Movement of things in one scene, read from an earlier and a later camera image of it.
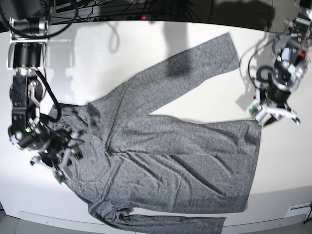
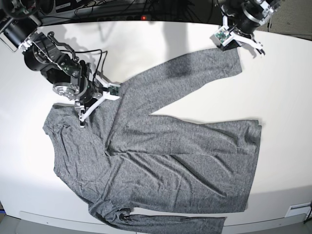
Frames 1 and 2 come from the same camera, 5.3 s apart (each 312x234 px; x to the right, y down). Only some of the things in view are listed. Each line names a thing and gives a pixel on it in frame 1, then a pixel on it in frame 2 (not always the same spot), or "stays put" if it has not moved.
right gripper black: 278,96 to 242,22
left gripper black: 52,154 to 91,90
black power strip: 124,18 stays put
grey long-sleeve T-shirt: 130,162 stays put
